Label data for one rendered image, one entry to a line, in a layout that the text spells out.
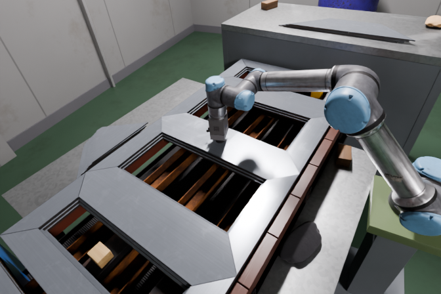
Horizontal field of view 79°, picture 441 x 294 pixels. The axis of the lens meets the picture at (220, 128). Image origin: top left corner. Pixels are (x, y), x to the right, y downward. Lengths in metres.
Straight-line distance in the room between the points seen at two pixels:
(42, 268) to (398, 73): 1.71
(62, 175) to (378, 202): 1.36
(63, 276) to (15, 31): 2.45
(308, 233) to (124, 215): 0.66
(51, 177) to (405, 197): 1.40
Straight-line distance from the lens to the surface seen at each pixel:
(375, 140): 0.85
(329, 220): 1.19
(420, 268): 2.05
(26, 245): 1.15
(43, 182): 1.48
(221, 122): 1.09
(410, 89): 1.71
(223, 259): 0.89
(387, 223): 1.20
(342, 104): 0.78
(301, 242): 1.08
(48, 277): 1.04
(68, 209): 1.18
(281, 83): 1.00
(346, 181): 1.33
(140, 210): 1.03
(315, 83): 0.95
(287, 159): 1.13
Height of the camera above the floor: 1.64
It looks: 39 degrees down
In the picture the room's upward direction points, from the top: 5 degrees counter-clockwise
